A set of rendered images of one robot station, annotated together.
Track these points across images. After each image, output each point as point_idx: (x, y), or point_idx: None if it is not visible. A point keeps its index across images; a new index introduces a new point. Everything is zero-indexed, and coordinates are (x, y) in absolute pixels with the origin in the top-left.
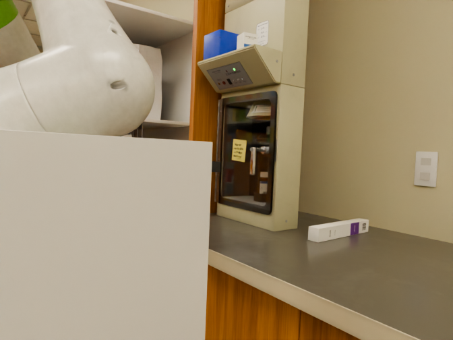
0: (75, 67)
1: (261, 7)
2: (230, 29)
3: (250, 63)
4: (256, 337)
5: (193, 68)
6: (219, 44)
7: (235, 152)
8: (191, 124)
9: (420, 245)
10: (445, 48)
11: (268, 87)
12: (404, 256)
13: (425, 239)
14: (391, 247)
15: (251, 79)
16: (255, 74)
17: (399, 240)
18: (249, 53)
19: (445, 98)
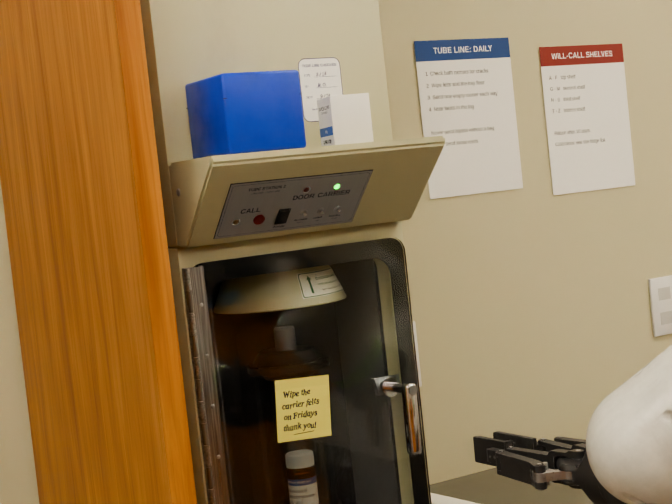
0: None
1: (308, 17)
2: (188, 48)
3: (396, 176)
4: None
5: (148, 171)
6: (302, 113)
7: (290, 416)
8: (166, 365)
9: (501, 488)
10: (392, 131)
11: (365, 228)
12: (589, 499)
13: (455, 484)
14: (533, 502)
15: (355, 213)
16: (382, 201)
17: (470, 496)
18: (419, 155)
19: (407, 223)
